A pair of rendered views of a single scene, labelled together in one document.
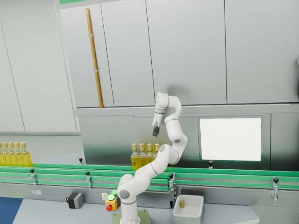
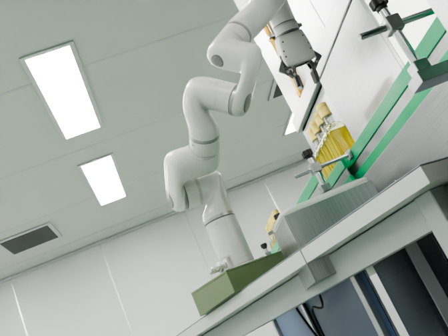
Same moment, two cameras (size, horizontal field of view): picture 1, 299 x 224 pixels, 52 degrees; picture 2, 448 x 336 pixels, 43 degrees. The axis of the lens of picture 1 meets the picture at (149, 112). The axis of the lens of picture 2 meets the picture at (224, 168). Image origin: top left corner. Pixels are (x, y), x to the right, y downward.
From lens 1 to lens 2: 2.13 m
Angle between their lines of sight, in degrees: 71
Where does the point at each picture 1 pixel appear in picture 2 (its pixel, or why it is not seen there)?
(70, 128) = not seen: outside the picture
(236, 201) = (439, 152)
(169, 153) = (188, 89)
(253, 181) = (432, 57)
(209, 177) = (380, 119)
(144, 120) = (327, 73)
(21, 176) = not seen: hidden behind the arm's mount
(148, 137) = (348, 105)
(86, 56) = not seen: hidden behind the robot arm
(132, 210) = (215, 237)
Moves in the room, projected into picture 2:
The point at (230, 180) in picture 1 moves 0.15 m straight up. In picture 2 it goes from (405, 97) to (370, 39)
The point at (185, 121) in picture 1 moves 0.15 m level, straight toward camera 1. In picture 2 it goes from (352, 20) to (307, 32)
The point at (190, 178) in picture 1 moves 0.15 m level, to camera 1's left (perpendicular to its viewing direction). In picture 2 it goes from (367, 145) to (339, 172)
